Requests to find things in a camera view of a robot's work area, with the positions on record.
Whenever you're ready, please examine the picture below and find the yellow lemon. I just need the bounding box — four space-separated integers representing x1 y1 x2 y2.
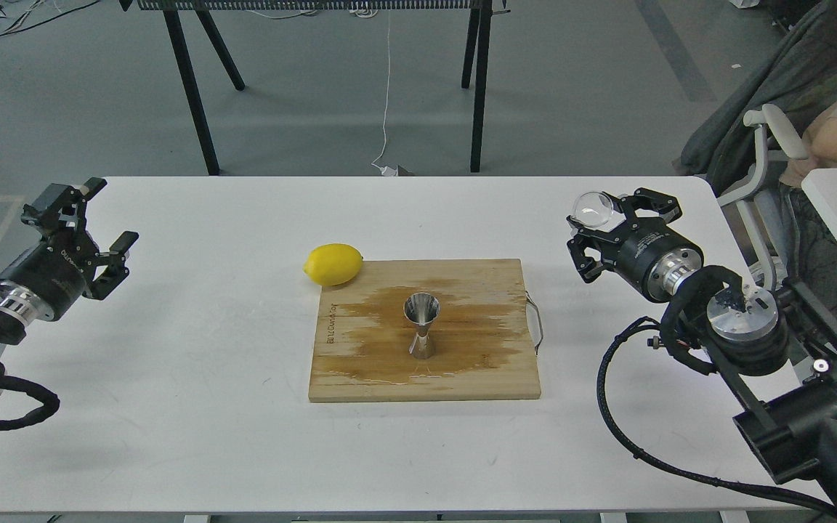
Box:
303 243 363 287

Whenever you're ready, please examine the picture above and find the white office chair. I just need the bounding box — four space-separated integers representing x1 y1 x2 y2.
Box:
717 104 809 291

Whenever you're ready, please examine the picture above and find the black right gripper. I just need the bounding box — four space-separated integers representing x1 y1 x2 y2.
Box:
567 188 703 304

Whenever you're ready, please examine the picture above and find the wooden cutting board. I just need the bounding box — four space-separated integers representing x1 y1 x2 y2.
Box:
308 259 541 403

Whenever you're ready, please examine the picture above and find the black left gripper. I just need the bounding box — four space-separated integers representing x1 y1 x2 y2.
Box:
0 177 140 321

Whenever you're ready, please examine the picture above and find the steel double jigger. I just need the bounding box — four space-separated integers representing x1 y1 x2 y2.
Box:
404 292 440 360

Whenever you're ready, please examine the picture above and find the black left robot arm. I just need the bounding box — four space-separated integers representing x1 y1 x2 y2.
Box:
0 177 139 431

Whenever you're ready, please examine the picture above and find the black metal frame table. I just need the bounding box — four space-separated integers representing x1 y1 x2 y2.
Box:
119 0 511 177

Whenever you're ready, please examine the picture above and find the white hanging cable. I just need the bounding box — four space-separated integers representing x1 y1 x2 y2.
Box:
371 7 399 177

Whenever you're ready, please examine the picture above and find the small clear glass cup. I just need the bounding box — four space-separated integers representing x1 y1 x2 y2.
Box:
571 191 624 232

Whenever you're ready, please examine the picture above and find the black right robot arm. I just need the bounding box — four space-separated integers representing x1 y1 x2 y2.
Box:
567 188 837 519

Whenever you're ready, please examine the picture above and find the dark grey jacket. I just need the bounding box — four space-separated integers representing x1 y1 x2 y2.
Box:
674 1 837 195

